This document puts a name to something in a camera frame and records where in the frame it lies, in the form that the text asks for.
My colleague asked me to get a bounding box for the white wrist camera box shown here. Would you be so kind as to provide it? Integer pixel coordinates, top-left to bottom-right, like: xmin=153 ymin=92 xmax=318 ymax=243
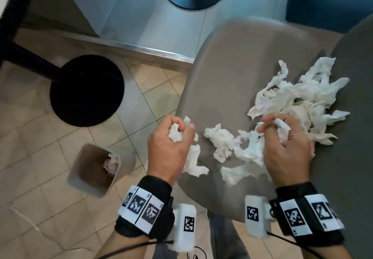
xmin=244 ymin=194 xmax=276 ymax=239
xmin=169 ymin=203 xmax=197 ymax=253

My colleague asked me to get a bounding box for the person's right hand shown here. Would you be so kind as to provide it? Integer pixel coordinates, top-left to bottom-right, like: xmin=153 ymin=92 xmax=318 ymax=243
xmin=257 ymin=112 xmax=316 ymax=188

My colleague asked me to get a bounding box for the metal step edge strip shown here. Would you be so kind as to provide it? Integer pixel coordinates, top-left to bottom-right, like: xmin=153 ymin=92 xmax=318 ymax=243
xmin=17 ymin=22 xmax=196 ymax=65

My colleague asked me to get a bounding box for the grey chair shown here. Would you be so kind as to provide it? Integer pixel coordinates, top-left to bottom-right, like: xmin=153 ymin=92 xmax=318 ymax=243
xmin=176 ymin=14 xmax=373 ymax=259

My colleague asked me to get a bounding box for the white tissue piece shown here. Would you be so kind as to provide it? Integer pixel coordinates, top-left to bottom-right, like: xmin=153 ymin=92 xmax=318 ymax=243
xmin=274 ymin=118 xmax=292 ymax=144
xmin=168 ymin=116 xmax=210 ymax=177

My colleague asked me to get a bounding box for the teal upholstered bench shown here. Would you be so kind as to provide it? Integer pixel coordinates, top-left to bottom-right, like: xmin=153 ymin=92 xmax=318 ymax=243
xmin=285 ymin=0 xmax=373 ymax=34

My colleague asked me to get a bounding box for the person's grey trouser leg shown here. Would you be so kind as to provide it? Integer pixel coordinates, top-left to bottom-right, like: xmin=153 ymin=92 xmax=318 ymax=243
xmin=151 ymin=210 xmax=251 ymax=259

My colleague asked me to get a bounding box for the person's right forearm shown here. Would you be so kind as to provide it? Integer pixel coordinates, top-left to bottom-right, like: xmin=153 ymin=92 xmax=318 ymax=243
xmin=306 ymin=244 xmax=362 ymax=259

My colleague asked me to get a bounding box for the person's white printed shirt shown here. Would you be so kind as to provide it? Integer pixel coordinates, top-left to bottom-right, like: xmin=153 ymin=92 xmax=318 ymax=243
xmin=167 ymin=232 xmax=212 ymax=259

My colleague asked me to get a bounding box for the person's left forearm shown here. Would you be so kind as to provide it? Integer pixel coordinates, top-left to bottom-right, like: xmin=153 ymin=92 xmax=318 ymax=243
xmin=96 ymin=229 xmax=155 ymax=259

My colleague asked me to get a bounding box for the pile of white tissues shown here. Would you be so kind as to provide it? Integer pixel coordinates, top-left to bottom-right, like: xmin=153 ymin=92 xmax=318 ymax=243
xmin=204 ymin=57 xmax=350 ymax=186

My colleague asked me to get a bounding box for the small grey waste bin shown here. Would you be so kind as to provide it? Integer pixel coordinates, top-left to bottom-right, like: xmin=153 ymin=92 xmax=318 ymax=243
xmin=67 ymin=143 xmax=136 ymax=198

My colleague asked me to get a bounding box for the thin black cable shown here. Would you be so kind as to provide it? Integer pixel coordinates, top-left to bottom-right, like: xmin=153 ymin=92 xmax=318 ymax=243
xmin=96 ymin=240 xmax=174 ymax=259
xmin=267 ymin=231 xmax=324 ymax=259

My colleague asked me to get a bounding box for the thin white floor cable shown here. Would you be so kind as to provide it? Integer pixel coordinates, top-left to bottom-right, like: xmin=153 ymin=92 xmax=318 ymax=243
xmin=10 ymin=206 xmax=40 ymax=233

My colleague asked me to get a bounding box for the black wristband with marker tags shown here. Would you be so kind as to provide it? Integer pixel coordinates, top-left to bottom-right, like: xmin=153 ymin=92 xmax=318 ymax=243
xmin=114 ymin=175 xmax=175 ymax=240
xmin=269 ymin=181 xmax=346 ymax=246

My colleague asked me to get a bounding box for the person's left hand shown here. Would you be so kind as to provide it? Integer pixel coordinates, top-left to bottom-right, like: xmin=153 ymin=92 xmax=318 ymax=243
xmin=146 ymin=114 xmax=196 ymax=185

